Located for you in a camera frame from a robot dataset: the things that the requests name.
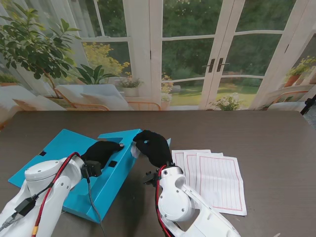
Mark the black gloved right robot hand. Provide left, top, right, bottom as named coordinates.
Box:
left=132, top=130, right=173, bottom=168

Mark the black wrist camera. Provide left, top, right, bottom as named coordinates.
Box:
left=143, top=171, right=158, bottom=186
left=81, top=160, right=102, bottom=178

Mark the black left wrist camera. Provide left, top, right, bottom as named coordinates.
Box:
left=81, top=160, right=102, bottom=178

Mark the red left arm cable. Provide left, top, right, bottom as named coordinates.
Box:
left=31, top=152, right=81, bottom=237

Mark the blue file box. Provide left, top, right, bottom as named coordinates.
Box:
left=7, top=128, right=143, bottom=224

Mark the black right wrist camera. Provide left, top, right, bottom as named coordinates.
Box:
left=143, top=171, right=158, bottom=186

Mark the garden window backdrop banner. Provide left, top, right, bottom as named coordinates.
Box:
left=0, top=0, right=316, bottom=130

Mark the black backdrop stand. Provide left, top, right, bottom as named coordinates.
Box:
left=300, top=97, right=316, bottom=116

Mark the red lined paper sheet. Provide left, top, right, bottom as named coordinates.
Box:
left=171, top=150, right=212, bottom=185
left=196, top=155, right=247, bottom=217
left=184, top=152, right=224, bottom=193

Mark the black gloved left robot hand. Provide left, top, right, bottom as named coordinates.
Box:
left=80, top=141, right=124, bottom=170

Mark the thin grey camera cable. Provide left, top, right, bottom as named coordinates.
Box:
left=85, top=171, right=107, bottom=237

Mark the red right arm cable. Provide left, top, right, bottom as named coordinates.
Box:
left=154, top=165, right=173, bottom=237

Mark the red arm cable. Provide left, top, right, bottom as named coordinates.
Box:
left=31, top=152, right=81, bottom=237
left=154, top=165, right=173, bottom=237

